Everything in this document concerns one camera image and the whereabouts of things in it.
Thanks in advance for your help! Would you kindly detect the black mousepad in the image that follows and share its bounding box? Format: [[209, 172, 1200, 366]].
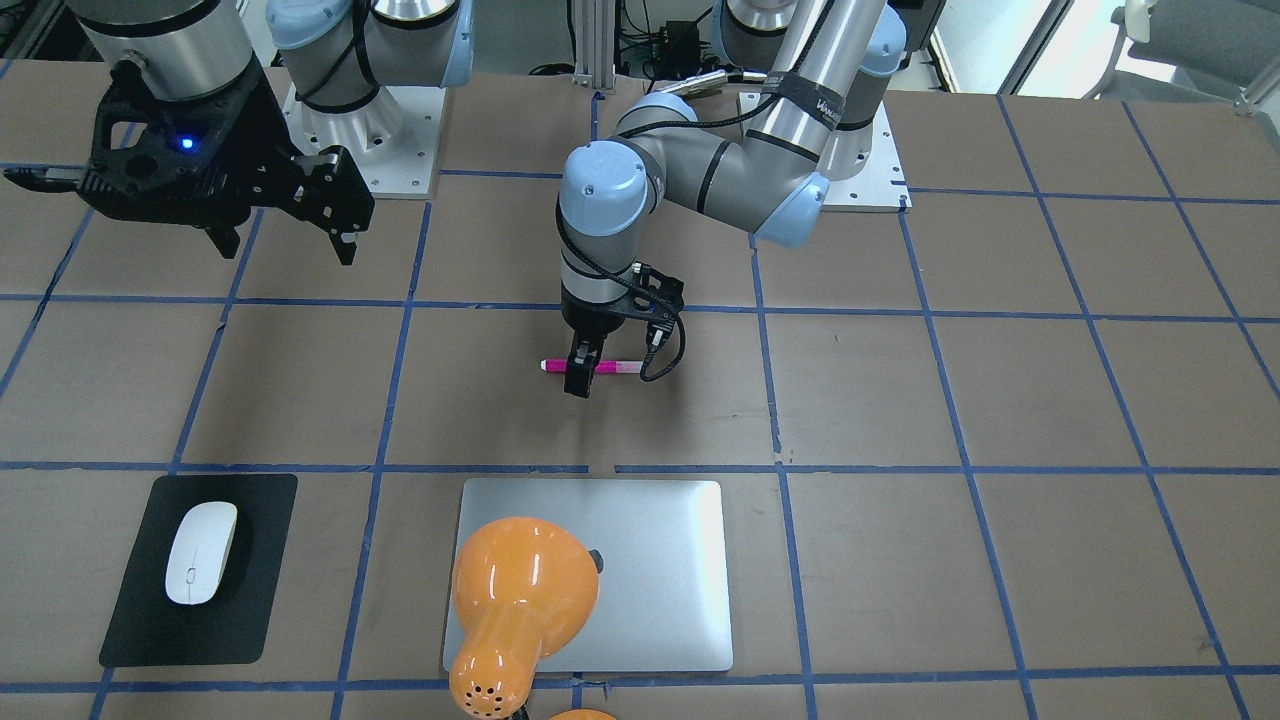
[[99, 474, 298, 667]]

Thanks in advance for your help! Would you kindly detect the pink highlighter pen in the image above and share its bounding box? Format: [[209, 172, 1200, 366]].
[[540, 357, 643, 375]]

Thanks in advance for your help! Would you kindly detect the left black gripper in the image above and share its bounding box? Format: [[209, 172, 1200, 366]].
[[559, 290, 625, 398]]

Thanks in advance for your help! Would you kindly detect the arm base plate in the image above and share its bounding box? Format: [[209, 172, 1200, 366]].
[[282, 85, 448, 200], [818, 104, 913, 213]]

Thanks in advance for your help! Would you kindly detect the orange desk lamp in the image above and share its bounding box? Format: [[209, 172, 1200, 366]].
[[448, 516, 604, 719]]

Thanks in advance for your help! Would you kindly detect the white computer mouse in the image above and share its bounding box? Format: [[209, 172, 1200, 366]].
[[164, 501, 239, 606]]

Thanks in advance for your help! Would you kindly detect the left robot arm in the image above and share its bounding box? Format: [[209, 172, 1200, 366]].
[[556, 1, 908, 397]]

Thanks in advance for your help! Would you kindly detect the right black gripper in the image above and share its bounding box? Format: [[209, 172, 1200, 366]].
[[3, 60, 375, 266]]

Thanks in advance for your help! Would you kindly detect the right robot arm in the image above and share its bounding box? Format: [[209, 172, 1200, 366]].
[[4, 1, 474, 265]]

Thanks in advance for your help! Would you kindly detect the grey closed laptop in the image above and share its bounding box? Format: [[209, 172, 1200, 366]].
[[457, 477, 733, 674]]

